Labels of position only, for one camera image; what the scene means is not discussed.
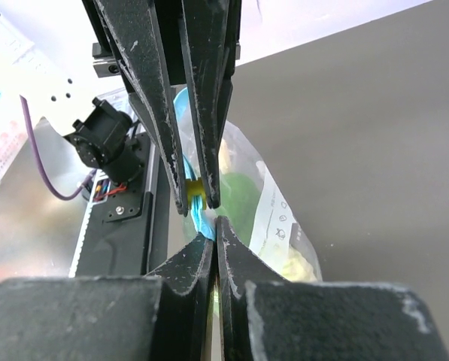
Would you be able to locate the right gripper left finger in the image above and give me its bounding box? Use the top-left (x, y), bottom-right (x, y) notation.
top-left (0, 236), bottom-right (214, 360)

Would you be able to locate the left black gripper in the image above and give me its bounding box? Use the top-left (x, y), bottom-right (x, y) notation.
top-left (82, 1), bottom-right (242, 215)

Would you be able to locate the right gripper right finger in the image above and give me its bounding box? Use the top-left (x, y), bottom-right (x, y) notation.
top-left (216, 217), bottom-right (449, 360)

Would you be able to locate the light green fake cabbage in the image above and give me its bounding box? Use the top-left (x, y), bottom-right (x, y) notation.
top-left (281, 247), bottom-right (317, 282)

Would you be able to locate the clear zip top bag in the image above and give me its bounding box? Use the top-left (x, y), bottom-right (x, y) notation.
top-left (171, 86), bottom-right (323, 361)

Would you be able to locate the green fake bell pepper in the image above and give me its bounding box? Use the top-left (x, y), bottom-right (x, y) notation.
top-left (216, 172), bottom-right (260, 246)

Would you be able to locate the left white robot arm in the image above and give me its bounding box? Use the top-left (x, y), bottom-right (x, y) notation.
top-left (0, 1), bottom-right (241, 215)

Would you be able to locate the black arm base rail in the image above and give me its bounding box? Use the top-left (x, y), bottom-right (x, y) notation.
top-left (68, 98), bottom-right (170, 278)

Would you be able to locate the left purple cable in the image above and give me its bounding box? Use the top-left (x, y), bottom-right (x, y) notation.
top-left (20, 95), bottom-right (97, 200)

